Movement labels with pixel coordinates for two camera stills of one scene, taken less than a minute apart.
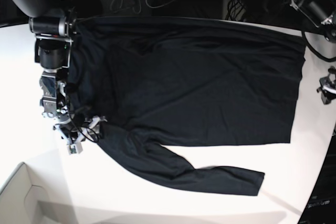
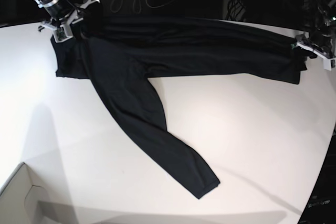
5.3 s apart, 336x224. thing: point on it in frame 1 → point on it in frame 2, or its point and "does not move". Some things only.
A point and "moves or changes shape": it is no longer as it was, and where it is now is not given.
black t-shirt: (148, 83) moves or changes shape
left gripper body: (90, 130) → (69, 26)
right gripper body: (328, 84) → (318, 45)
